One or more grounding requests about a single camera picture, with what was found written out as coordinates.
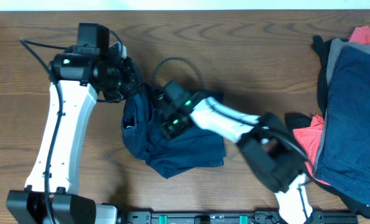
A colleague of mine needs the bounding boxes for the navy blue shorts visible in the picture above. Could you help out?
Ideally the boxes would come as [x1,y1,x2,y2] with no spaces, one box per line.
[121,84,226,179]

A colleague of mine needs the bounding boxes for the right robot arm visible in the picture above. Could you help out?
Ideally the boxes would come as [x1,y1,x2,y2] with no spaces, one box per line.
[154,90,313,223]

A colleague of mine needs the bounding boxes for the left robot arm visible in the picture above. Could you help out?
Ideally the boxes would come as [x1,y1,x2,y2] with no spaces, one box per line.
[6,43,143,223]

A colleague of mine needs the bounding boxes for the pile of folded clothes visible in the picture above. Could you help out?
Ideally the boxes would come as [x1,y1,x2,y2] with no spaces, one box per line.
[285,26,370,219]

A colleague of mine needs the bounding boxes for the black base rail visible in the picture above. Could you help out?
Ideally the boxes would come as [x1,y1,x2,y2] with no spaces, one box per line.
[116,210,359,224]

